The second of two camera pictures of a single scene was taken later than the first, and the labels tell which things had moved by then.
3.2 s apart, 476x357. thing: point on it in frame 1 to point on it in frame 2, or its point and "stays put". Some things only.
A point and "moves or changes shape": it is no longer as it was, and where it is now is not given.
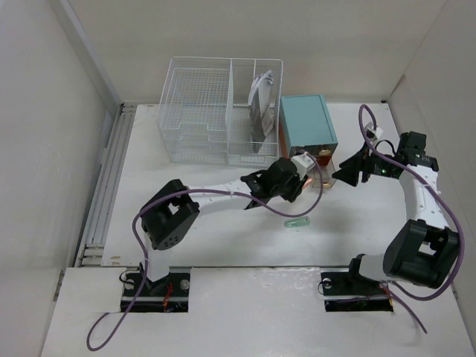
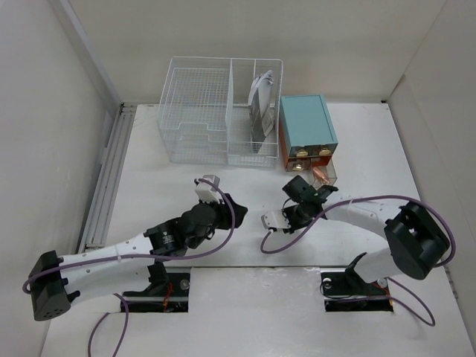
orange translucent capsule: (307, 182) moves or changes shape
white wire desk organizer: (222, 111) stays put
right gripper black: (350, 168) to (286, 212)
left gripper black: (296, 189) to (224, 212)
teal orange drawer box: (305, 126) stays put
